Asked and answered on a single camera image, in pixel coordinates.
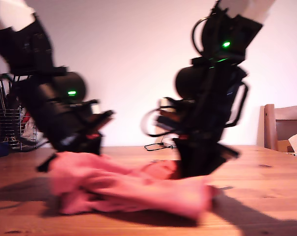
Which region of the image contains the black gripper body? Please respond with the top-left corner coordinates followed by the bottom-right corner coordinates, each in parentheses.
top-left (36, 103), bottom-right (114, 173)
top-left (157, 105), bottom-right (240, 160)

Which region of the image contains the red underwear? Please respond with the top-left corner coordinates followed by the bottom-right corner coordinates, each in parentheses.
top-left (49, 151), bottom-right (221, 219)

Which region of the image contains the white plastic packet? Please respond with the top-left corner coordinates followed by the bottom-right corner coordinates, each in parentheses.
top-left (22, 118), bottom-right (38, 143)

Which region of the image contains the red chopstick packet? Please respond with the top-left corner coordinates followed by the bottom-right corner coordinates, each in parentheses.
top-left (22, 110), bottom-right (32, 126)

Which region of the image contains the wooden chair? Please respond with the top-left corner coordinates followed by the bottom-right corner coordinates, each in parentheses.
top-left (263, 104), bottom-right (297, 152)

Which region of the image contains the brown cardboard box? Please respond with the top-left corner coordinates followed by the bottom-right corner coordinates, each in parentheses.
top-left (276, 140), bottom-right (295, 153)

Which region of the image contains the metal wire utensil holder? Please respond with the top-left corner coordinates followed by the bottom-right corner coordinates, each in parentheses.
top-left (0, 108), bottom-right (38, 151)

